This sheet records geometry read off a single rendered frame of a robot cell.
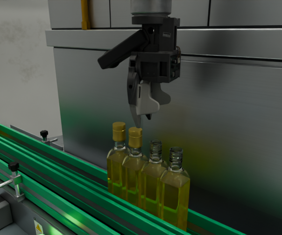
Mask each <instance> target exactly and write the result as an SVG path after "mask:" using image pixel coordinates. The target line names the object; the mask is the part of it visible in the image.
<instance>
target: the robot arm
mask: <svg viewBox="0 0 282 235"><path fill-rule="evenodd" d="M171 7H172V0H130V13H131V14H132V15H134V16H133V17H132V24H135V25H142V30H141V29H140V30H138V31H137V32H135V33H134V34H132V35H131V36H130V37H128V38H127V39H125V40H124V41H123V42H121V43H120V44H118V45H117V46H115V47H114V48H112V49H111V50H109V51H106V52H105V53H104V54H103V55H102V56H101V57H100V58H98V63H99V65H100V67H101V68H102V69H108V68H110V69H112V68H116V67H117V66H118V65H119V64H120V63H121V62H122V61H124V60H125V59H127V58H128V57H130V58H129V67H128V76H127V96H128V103H129V106H130V111H131V114H132V118H133V121H134V123H135V126H136V128H140V125H141V115H146V117H147V118H148V120H151V117H152V114H153V113H157V112H158V111H159V109H160V105H164V104H169V103H170V101H171V97H170V95H169V94H167V93H165V92H163V91H162V90H161V85H160V83H170V82H172V81H173V80H175V79H177V78H178V77H180V66H181V51H180V48H179V47H178V46H176V39H177V26H180V18H171V17H168V15H170V14H171ZM153 30H154V31H153ZM176 48H177V49H176ZM142 80H143V82H142V83H141V84H140V82H141V81H142Z"/></svg>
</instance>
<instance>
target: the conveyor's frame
mask: <svg viewBox="0 0 282 235"><path fill-rule="evenodd" d="M1 183H3V182H2V181H1V180H0V184H1ZM15 193H16V192H15V191H14V190H13V189H12V188H10V187H9V186H8V185H6V186H4V187H2V188H0V196H1V197H2V198H3V199H5V200H6V201H7V202H8V203H9V204H10V208H11V213H12V218H13V221H14V222H15V223H16V224H17V225H18V226H19V227H20V228H22V229H23V230H24V231H25V232H26V233H27V234H29V235H75V234H73V233H72V232H71V231H69V230H68V229H67V228H65V227H64V226H63V225H61V224H60V223H58V222H57V221H56V220H54V219H53V218H51V217H50V216H49V215H47V214H46V213H45V212H43V211H42V210H41V209H39V208H38V207H36V206H35V205H34V204H32V203H31V202H30V201H28V200H27V199H24V202H23V203H21V202H17V201H16V200H15V199H14V194H15Z"/></svg>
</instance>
